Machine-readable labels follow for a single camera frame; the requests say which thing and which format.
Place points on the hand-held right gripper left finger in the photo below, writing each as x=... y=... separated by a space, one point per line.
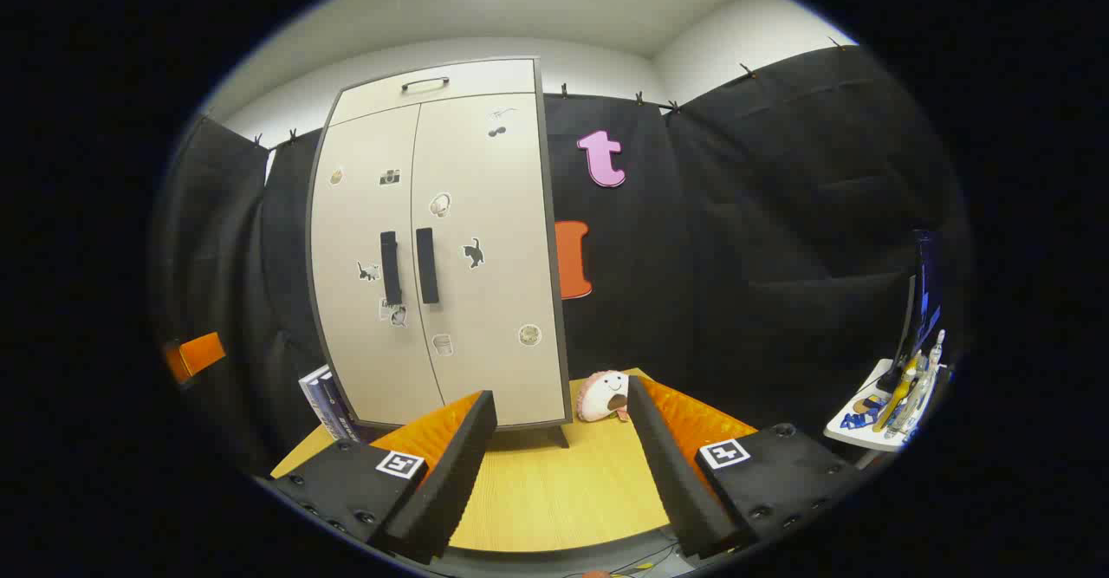
x=450 y=483

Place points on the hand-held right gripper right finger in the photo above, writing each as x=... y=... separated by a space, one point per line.
x=671 y=483

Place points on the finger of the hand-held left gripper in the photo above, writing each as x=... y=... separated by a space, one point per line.
x=201 y=353

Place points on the white cabinet door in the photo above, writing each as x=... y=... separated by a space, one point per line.
x=502 y=214
x=346 y=240

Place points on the white double-door shoe cabinet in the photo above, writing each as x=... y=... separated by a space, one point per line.
x=485 y=80

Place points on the pink plush toy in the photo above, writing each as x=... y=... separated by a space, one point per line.
x=598 y=396

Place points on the black backdrop cloth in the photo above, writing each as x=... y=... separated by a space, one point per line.
x=736 y=257

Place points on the yellow bottle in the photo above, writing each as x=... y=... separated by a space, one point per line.
x=897 y=396

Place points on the dark monitor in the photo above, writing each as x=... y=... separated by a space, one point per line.
x=925 y=301

